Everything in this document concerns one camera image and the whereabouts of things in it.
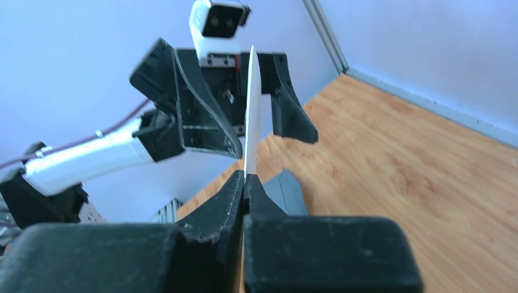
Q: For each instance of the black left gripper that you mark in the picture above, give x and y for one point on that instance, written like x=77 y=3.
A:
x=202 y=108

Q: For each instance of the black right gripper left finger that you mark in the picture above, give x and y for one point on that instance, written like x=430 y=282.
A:
x=198 y=253

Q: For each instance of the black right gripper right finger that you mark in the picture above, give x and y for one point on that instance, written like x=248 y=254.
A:
x=317 y=253

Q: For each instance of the grey envelope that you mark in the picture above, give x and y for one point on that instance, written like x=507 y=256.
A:
x=285 y=191

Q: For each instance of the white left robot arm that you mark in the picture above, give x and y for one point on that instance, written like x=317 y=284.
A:
x=48 y=185

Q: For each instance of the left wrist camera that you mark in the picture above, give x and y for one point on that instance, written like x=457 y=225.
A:
x=214 y=24

